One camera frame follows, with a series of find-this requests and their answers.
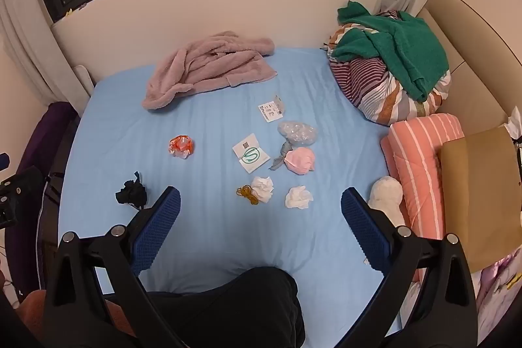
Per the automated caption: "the crumpled black cloth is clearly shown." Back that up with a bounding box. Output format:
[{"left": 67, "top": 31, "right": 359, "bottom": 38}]
[{"left": 115, "top": 171, "right": 148, "bottom": 210}]

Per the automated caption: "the white booklet with green logo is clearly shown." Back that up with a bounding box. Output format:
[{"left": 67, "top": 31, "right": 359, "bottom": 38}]
[{"left": 232, "top": 133, "right": 270, "bottom": 173}]

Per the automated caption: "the green towel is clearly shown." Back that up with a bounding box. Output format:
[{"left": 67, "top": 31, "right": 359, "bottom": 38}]
[{"left": 332, "top": 1, "right": 450, "bottom": 102}]

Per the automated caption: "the person's leg in black pants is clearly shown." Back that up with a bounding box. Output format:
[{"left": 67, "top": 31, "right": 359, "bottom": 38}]
[{"left": 145, "top": 266, "right": 306, "bottom": 348}]

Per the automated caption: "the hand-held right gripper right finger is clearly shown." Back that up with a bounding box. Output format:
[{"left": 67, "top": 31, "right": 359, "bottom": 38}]
[{"left": 340, "top": 187, "right": 478, "bottom": 348}]

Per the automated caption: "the pink printed bedding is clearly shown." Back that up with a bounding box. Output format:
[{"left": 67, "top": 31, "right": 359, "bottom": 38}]
[{"left": 475, "top": 250, "right": 522, "bottom": 344}]

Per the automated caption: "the grey fabric strip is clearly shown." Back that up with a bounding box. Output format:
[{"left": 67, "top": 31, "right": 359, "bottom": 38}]
[{"left": 269, "top": 140, "right": 294, "bottom": 170}]

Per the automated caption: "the crumpled white tissue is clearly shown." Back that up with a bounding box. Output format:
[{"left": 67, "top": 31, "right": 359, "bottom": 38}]
[
  {"left": 284, "top": 186, "right": 314, "bottom": 209},
  {"left": 250, "top": 176, "right": 275, "bottom": 204}
]

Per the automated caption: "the light blue bed sheet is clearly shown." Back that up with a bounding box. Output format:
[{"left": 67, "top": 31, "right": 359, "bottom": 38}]
[{"left": 57, "top": 46, "right": 417, "bottom": 340}]

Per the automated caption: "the white plastic bag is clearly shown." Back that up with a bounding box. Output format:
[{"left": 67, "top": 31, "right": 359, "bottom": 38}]
[{"left": 505, "top": 113, "right": 522, "bottom": 142}]

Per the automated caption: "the pink fluffy bathrobe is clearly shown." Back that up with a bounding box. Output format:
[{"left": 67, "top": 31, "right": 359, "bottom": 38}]
[{"left": 141, "top": 31, "right": 278, "bottom": 111}]

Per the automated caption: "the crumpled orange wrapper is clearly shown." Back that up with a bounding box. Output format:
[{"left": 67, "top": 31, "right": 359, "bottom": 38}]
[{"left": 168, "top": 135, "right": 195, "bottom": 159}]

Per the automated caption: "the purple velvet cover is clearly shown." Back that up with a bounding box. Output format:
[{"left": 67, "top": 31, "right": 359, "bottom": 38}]
[{"left": 18, "top": 101, "right": 80, "bottom": 292}]

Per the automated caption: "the pink terry cloth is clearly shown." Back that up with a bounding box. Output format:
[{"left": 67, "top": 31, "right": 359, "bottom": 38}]
[{"left": 284, "top": 146, "right": 316, "bottom": 173}]

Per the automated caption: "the striped duvet bundle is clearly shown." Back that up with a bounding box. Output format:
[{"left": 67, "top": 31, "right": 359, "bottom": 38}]
[{"left": 326, "top": 10, "right": 453, "bottom": 126}]

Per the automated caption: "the beige curtain beside purple cloth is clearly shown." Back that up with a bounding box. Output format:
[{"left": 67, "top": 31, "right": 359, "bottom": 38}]
[{"left": 0, "top": 0, "right": 92, "bottom": 120}]

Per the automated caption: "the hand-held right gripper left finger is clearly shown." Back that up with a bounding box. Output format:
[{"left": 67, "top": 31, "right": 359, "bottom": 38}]
[{"left": 43, "top": 186, "right": 182, "bottom": 348}]

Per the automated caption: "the crumpled clear plastic wrap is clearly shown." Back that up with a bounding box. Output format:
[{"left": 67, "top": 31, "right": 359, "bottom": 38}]
[{"left": 278, "top": 121, "right": 318, "bottom": 147}]

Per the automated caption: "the beige padded headboard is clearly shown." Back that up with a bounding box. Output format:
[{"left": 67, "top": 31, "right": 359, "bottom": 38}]
[{"left": 416, "top": 0, "right": 522, "bottom": 129}]

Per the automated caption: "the pink striped pillow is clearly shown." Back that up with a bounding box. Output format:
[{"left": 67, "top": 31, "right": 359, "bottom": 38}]
[{"left": 380, "top": 113, "right": 466, "bottom": 283}]

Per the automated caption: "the white seal plush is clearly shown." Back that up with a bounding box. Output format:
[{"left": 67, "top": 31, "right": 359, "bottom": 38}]
[{"left": 367, "top": 176, "right": 404, "bottom": 226}]

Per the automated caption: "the reddish brown cushion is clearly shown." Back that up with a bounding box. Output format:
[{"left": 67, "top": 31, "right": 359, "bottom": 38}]
[{"left": 16, "top": 289, "right": 135, "bottom": 348}]

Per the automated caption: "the yellow rubber band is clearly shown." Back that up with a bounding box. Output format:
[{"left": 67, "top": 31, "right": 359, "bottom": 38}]
[{"left": 236, "top": 185, "right": 259, "bottom": 207}]

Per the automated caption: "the white printed label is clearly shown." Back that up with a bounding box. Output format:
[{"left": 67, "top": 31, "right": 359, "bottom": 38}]
[{"left": 258, "top": 95, "right": 284, "bottom": 123}]

